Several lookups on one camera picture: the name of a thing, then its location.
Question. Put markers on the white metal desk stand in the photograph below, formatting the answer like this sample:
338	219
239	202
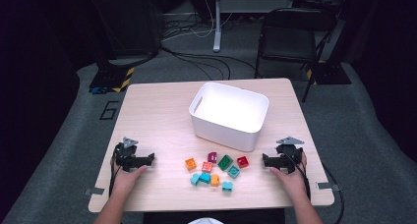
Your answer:
217	27

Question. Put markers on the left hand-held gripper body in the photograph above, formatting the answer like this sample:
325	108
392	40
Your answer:
126	156

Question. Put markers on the grey tape strip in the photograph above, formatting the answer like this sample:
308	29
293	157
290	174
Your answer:
327	186
94	191

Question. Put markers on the magenta toy brick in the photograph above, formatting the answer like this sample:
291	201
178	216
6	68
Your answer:
212	157

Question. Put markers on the black equipment case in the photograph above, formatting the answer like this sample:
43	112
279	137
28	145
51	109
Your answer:
131	21

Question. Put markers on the mint green toy brick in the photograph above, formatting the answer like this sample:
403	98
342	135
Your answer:
233	171

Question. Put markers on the black yellow striped stand base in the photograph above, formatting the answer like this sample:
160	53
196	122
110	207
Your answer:
108	78

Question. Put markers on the orange square toy brick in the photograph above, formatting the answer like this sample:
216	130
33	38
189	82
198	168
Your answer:
190	164

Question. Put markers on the pale blue toy brick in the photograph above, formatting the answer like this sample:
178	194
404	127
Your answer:
195	179

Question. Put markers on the white plastic bin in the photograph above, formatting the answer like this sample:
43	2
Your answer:
229	116

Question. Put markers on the red toy brick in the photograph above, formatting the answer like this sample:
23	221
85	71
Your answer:
242	161

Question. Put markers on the black folding chair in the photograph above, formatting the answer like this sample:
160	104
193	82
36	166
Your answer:
288	44

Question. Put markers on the person's left hand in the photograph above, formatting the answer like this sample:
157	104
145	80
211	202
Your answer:
126	181

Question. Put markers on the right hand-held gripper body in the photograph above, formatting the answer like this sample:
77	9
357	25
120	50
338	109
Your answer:
289	156

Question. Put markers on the sky blue toy brick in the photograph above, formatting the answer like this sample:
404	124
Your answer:
205	177

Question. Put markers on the small orange toy brick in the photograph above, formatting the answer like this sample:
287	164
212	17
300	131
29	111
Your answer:
214	180

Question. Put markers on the person's right hand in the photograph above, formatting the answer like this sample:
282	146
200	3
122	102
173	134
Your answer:
295	184

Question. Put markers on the salmon pink toy brick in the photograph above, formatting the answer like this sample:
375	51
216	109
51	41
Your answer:
207	166

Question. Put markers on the small blue object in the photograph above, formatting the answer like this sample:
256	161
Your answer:
98	90

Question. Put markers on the turquoise toy brick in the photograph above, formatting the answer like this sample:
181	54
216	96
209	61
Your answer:
227	186

